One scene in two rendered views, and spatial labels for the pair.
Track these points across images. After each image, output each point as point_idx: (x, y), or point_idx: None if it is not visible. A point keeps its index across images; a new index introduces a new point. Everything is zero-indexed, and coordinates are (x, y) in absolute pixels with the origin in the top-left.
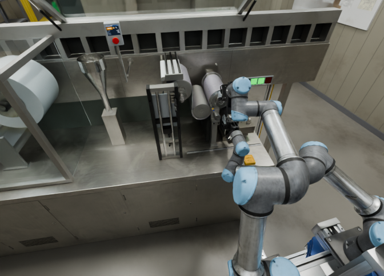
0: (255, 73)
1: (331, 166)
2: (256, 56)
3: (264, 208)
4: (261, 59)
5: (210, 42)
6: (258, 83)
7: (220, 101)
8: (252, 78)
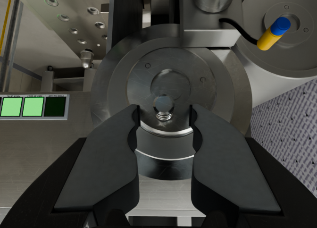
0: (31, 130)
1: None
2: (30, 181)
3: None
4: (15, 173)
5: (162, 216)
6: (20, 98)
7: (205, 122)
8: (37, 117)
